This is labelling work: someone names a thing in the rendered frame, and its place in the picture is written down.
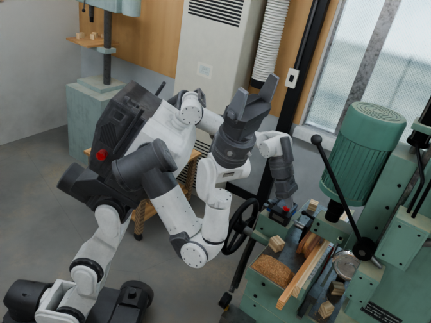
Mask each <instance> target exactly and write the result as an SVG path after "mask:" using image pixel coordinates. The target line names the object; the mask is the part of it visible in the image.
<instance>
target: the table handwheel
mask: <svg viewBox="0 0 431 323"><path fill-rule="evenodd" d="M252 204H253V211H252V214H251V217H250V218H249V219H247V220H245V221H243V220H242V213H243V212H244V211H245V210H246V209H247V208H248V207H249V206H250V205H252ZM258 210H259V203H258V200H257V199H255V198H250V199H248V200H246V201H244V202H243V203H242V204H241V205H240V206H239V208H238V209H237V210H236V212H235V213H234V214H233V216H232V218H231V219H230V221H229V226H228V234H227V237H226V239H225V241H224V245H223V247H222V249H221V252H222V253H223V254H224V255H226V256H228V255H231V254H232V253H234V252H235V251H236V250H237V249H238V248H239V247H240V246H241V245H242V243H243V242H244V241H245V239H246V238H247V236H249V237H251V235H252V232H253V229H252V227H253V225H254V223H255V221H256V218H257V215H258ZM232 229H233V230H234V231H235V234H234V236H233V238H232V240H231V242H230V244H229V246H228V247H227V243H228V239H229V237H230V234H231V232H232ZM239 234H241V236H240V238H239V239H238V241H236V242H235V240H236V238H237V237H238V235H239ZM251 238H252V237H251ZM252 239H254V238H252ZM254 240H255V239H254ZM256 241H257V240H256ZM234 242H235V243H234ZM233 243H234V244H233ZM259 243H260V242H259ZM261 244H262V243H261ZM262 245H263V244H262ZM264 246H266V245H264Z"/></svg>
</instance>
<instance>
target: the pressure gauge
mask: <svg viewBox="0 0 431 323"><path fill-rule="evenodd" d="M231 299H232V295H230V294H229V293H228V292H225V293H224V294H223V295H222V296H221V298H220V299H219V302H218V306H220V307H222V308H223V309H224V311H225V310H226V311H227V310H228V308H229V303H230V301H231Z"/></svg>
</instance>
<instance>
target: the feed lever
mask: <svg viewBox="0 0 431 323"><path fill-rule="evenodd" d="M310 141H311V143H312V144H313V145H316V146H317V148H318V150H319V153H320V155H321V157H322V159H323V162H324V164H325V167H326V169H327V171H328V173H329V175H330V178H331V180H332V183H333V184H334V187H335V189H336V192H337V194H338V196H339V199H340V200H341V203H342V206H343V208H344V210H345V212H346V214H347V217H348V219H349V221H350V224H351V226H352V228H353V230H354V233H355V235H356V237H357V241H356V242H355V245H354V246H353V249H352V252H353V255H354V256H355V257H356V258H357V259H359V260H362V261H368V260H371V261H372V262H373V263H374V264H375V265H376V266H377V267H378V268H379V269H382V268H383V265H382V264H381V263H380V262H379V261H378V260H377V259H376V258H375V257H374V256H373V254H374V251H375V249H376V245H375V243H374V241H372V240H371V239H370V238H367V237H361V235H360V233H359V231H358V228H357V226H356V223H355V221H354V219H353V217H352V215H351V212H350V209H349V208H348V205H347V203H346V201H345V198H344V196H343V194H342V192H341V189H340V187H339V184H338V182H337V180H336V178H335V176H334V173H333V171H332V168H331V166H330V164H329V162H328V159H327V157H326V154H325V152H324V150H323V148H322V146H321V142H322V137H321V135H318V134H315V135H312V137H311V139H310Z"/></svg>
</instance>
